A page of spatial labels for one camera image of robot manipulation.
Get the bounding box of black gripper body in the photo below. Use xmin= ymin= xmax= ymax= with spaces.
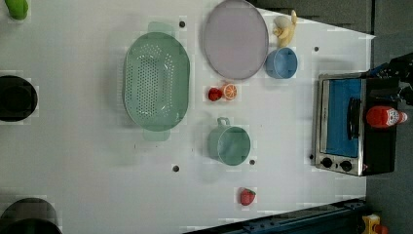
xmin=369 ymin=53 xmax=413 ymax=105

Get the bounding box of red ketchup bottle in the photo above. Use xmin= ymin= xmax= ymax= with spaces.
xmin=365 ymin=105 xmax=408 ymax=129

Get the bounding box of blue plastic cup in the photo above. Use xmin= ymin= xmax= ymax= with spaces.
xmin=265 ymin=48 xmax=298 ymax=79

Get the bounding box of peeled toy banana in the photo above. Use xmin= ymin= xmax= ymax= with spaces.
xmin=273 ymin=10 xmax=298 ymax=48

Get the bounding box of lilac round plate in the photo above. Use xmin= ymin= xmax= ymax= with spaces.
xmin=203 ymin=0 xmax=269 ymax=80

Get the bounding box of toy orange slice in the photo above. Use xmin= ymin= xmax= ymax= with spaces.
xmin=221 ymin=84 xmax=238 ymax=100

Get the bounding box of green plastic mug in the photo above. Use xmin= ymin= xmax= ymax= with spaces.
xmin=207 ymin=117 xmax=251 ymax=166

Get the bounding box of small red toy fruit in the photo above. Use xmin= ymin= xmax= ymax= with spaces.
xmin=207 ymin=88 xmax=222 ymax=101

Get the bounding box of red toy strawberry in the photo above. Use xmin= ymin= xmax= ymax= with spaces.
xmin=240 ymin=188 xmax=256 ymax=206

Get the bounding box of black round base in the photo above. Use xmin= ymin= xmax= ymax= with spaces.
xmin=0 ymin=75 xmax=38 ymax=122

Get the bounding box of green toy pepper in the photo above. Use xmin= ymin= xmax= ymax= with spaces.
xmin=4 ymin=0 xmax=28 ymax=20

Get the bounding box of black round object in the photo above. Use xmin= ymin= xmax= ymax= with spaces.
xmin=0 ymin=198 xmax=63 ymax=234

